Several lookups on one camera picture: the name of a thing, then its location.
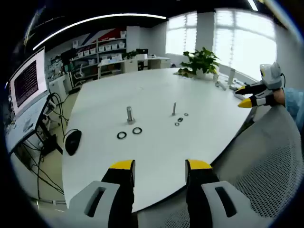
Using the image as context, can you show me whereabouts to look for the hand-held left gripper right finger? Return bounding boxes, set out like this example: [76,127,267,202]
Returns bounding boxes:
[185,159,252,228]

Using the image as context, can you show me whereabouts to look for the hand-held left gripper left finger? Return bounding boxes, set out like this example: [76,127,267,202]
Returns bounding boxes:
[68,159,136,228]

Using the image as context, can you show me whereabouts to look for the thick threaded stud bolt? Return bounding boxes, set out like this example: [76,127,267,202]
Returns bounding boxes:
[126,106,138,125]

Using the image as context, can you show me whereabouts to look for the person's right hand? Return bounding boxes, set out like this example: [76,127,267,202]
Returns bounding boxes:
[272,87,286,105]

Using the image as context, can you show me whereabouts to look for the grey mesh office chair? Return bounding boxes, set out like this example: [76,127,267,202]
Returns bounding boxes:
[137,104,304,228]

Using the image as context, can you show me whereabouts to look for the green potted plant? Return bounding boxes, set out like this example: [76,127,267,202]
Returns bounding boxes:
[178,47,221,78]

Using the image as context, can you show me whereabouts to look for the black computer mouse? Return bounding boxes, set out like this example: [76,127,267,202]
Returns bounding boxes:
[64,129,82,156]

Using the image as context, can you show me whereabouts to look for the white standing desk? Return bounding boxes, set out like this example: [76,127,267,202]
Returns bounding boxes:
[4,95,64,155]

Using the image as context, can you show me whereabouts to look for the white office chair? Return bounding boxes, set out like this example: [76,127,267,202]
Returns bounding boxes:
[73,64,86,85]

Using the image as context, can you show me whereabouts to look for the white low counter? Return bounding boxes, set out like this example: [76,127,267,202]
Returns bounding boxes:
[97,56,171,78]

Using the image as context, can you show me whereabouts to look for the computer monitor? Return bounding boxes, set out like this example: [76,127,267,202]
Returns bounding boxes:
[9,47,48,115]

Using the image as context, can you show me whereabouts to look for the storage shelf with white bins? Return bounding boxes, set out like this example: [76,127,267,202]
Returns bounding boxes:
[70,35,128,80]

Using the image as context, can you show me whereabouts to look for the ceiling light strip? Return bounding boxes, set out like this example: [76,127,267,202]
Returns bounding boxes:
[32,13,167,51]

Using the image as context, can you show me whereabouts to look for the black cable tangle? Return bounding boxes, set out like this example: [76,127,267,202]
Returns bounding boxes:
[23,92,70,195]

